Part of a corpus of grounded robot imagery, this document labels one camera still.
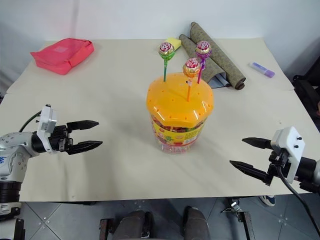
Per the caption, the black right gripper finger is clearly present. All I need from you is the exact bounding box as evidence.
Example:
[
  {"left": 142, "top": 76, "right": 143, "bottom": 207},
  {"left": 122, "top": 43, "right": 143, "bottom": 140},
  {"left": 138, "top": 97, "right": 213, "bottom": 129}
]
[
  {"left": 241, "top": 136, "right": 273, "bottom": 151},
  {"left": 229, "top": 160, "right": 269, "bottom": 181}
]

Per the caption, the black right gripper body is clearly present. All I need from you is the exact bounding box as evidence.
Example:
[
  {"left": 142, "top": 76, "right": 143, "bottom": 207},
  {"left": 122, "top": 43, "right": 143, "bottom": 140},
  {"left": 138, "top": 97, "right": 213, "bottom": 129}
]
[{"left": 264, "top": 148, "right": 292, "bottom": 186}]

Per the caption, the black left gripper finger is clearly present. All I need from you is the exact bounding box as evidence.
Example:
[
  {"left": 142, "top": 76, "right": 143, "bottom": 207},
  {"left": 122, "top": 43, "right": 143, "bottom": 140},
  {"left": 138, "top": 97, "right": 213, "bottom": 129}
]
[
  {"left": 66, "top": 140, "right": 104, "bottom": 156},
  {"left": 66, "top": 119, "right": 100, "bottom": 133}
]

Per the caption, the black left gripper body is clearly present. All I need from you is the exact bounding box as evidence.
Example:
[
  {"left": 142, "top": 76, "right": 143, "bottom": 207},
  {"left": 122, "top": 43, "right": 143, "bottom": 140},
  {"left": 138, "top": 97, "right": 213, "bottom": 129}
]
[{"left": 48, "top": 123, "right": 75, "bottom": 154}]

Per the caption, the orange stick lollipop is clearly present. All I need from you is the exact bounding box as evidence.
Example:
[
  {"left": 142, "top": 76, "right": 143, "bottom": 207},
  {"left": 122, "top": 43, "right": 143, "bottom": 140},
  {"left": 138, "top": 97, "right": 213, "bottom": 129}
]
[{"left": 182, "top": 57, "right": 202, "bottom": 103}]

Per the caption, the purple stick lollipop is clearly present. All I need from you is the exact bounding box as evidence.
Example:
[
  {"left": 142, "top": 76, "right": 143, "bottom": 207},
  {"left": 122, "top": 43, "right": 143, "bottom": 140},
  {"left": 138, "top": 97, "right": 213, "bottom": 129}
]
[{"left": 194, "top": 40, "right": 214, "bottom": 85}]

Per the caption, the green stick lollipop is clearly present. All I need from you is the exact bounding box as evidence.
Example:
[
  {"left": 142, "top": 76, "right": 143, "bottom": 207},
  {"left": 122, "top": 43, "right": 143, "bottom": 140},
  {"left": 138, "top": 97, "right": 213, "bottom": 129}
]
[{"left": 158, "top": 40, "right": 176, "bottom": 83}]

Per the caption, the blue white shoe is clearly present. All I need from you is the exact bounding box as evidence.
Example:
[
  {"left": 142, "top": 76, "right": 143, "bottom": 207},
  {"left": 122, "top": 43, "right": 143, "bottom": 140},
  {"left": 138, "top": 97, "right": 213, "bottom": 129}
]
[{"left": 258, "top": 194, "right": 277, "bottom": 207}]

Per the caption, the metal table clamp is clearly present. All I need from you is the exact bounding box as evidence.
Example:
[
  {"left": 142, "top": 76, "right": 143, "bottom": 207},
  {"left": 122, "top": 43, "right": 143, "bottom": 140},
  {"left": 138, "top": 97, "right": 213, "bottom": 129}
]
[{"left": 220, "top": 198, "right": 241, "bottom": 214}]

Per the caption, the black bag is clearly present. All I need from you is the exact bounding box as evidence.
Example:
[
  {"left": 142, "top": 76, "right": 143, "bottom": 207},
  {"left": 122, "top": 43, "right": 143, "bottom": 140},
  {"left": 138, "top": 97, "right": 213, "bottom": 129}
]
[{"left": 291, "top": 74, "right": 320, "bottom": 132}]

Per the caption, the purple highlighter pen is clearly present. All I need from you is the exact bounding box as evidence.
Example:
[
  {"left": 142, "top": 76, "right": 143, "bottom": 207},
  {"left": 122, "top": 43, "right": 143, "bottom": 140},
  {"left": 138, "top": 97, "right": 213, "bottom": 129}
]
[{"left": 248, "top": 62, "right": 276, "bottom": 79}]

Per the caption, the pink zip pouch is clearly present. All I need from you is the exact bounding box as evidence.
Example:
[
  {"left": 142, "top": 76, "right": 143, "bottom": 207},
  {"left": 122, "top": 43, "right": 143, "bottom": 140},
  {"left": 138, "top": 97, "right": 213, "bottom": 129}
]
[{"left": 29, "top": 37, "right": 95, "bottom": 76}]

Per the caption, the dark rounded shape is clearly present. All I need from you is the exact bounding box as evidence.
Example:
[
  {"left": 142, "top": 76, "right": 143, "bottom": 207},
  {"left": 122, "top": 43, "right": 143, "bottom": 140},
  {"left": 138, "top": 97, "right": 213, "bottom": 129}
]
[
  {"left": 183, "top": 205, "right": 211, "bottom": 240},
  {"left": 116, "top": 209, "right": 154, "bottom": 240}
]

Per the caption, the clear plastic candy jar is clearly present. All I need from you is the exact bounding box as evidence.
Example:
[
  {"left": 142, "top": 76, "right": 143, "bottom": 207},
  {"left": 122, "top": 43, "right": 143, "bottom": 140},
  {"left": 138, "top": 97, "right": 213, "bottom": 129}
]
[{"left": 150, "top": 112, "right": 209, "bottom": 154}]

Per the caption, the orange perforated jar lid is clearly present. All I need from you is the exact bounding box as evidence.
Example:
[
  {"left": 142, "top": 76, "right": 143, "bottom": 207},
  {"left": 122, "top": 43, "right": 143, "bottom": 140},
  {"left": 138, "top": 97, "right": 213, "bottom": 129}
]
[{"left": 145, "top": 72, "right": 215, "bottom": 126}]

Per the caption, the long rolled patterned mat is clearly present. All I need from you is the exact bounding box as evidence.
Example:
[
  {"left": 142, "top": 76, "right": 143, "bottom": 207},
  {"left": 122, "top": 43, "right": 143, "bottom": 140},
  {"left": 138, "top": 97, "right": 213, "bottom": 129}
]
[{"left": 189, "top": 21, "right": 247, "bottom": 91}]

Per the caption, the short rolled patterned mat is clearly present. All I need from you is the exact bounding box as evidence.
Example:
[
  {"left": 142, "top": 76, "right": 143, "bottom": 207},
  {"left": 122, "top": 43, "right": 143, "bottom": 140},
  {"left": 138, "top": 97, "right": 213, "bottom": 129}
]
[{"left": 178, "top": 33, "right": 227, "bottom": 87}]

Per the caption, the yellow sponge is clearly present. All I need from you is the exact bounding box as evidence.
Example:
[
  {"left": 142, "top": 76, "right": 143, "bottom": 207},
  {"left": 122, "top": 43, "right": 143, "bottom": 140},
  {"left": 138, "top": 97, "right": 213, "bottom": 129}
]
[{"left": 165, "top": 37, "right": 183, "bottom": 52}]

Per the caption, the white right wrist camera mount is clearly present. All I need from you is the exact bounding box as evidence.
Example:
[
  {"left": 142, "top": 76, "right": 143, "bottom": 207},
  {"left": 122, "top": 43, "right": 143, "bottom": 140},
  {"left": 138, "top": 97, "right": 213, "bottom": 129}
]
[{"left": 270, "top": 126, "right": 307, "bottom": 185}]

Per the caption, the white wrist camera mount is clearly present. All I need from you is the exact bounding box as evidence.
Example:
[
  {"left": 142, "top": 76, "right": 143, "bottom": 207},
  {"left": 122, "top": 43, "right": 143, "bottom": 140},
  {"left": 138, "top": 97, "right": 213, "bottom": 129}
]
[
  {"left": 270, "top": 126, "right": 307, "bottom": 185},
  {"left": 36, "top": 104, "right": 58, "bottom": 154}
]

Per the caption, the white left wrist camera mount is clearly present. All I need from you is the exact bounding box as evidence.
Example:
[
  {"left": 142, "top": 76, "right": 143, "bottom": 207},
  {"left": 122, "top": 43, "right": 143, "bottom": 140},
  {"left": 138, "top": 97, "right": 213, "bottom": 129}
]
[{"left": 36, "top": 104, "right": 58, "bottom": 154}]

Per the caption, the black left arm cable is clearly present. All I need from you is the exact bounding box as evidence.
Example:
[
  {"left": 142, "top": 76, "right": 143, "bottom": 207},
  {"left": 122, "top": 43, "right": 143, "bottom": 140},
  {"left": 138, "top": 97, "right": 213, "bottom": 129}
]
[{"left": 19, "top": 110, "right": 42, "bottom": 133}]

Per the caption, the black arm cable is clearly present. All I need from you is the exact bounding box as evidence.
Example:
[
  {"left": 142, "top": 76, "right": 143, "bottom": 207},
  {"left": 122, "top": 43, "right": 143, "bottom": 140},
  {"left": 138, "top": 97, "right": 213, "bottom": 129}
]
[
  {"left": 19, "top": 110, "right": 42, "bottom": 133},
  {"left": 278, "top": 159, "right": 320, "bottom": 240}
]

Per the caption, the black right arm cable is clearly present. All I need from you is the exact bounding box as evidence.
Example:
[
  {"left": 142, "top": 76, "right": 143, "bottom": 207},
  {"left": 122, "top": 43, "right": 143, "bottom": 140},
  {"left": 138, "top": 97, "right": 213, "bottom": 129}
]
[{"left": 278, "top": 159, "right": 320, "bottom": 240}]

